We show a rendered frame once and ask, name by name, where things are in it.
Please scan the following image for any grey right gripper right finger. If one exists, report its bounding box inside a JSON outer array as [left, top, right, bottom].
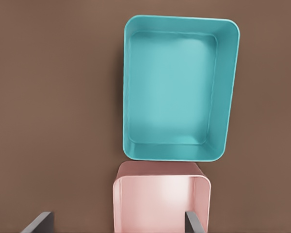
[[185, 211, 205, 233]]

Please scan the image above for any teal rectangular tray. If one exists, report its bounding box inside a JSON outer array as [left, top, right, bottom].
[[122, 15, 241, 163]]

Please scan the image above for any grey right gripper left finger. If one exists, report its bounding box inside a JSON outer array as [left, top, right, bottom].
[[20, 211, 55, 233]]

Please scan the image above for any pink rectangular tray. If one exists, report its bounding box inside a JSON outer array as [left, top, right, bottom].
[[112, 161, 212, 233]]

